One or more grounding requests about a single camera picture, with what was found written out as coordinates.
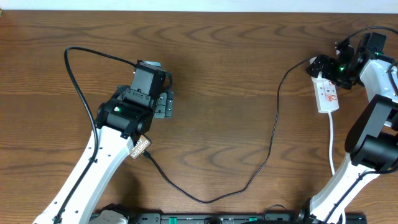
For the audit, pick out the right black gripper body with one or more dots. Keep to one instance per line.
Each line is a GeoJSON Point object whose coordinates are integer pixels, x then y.
{"type": "Point", "coordinates": [339, 73]}

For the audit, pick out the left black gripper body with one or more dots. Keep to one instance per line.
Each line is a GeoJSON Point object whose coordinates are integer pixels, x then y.
{"type": "Point", "coordinates": [164, 106]}

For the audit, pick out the white power strip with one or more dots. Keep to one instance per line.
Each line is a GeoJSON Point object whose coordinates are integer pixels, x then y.
{"type": "Point", "coordinates": [325, 94]}

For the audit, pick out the Galaxy smartphone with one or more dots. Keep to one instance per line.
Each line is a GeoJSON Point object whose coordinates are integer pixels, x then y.
{"type": "Point", "coordinates": [141, 145]}

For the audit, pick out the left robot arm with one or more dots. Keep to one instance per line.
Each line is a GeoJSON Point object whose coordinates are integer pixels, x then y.
{"type": "Point", "coordinates": [119, 132]}

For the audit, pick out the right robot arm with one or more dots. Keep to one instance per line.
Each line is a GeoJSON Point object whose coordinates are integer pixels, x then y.
{"type": "Point", "coordinates": [370, 152]}

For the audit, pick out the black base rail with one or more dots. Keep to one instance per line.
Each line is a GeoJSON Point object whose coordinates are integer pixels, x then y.
{"type": "Point", "coordinates": [113, 213]}

